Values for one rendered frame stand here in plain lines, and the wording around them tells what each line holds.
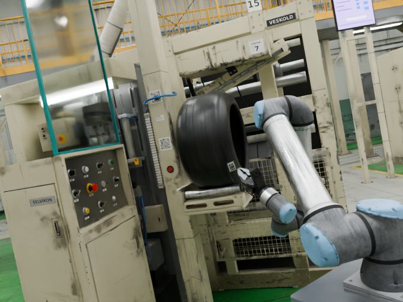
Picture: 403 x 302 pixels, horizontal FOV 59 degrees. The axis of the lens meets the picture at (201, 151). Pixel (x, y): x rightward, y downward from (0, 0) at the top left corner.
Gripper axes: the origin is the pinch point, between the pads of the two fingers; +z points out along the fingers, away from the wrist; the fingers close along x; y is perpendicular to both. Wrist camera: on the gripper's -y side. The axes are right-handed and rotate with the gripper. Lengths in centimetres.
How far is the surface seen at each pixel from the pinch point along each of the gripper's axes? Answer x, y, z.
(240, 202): -5.2, 21.5, -3.5
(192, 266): -42, 63, 5
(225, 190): -7.1, 18.6, 7.0
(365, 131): 474, 444, 215
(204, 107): 5.2, -19.7, 32.9
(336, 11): 355, 126, 228
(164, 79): 3, -21, 72
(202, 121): -1.3, -17.2, 26.9
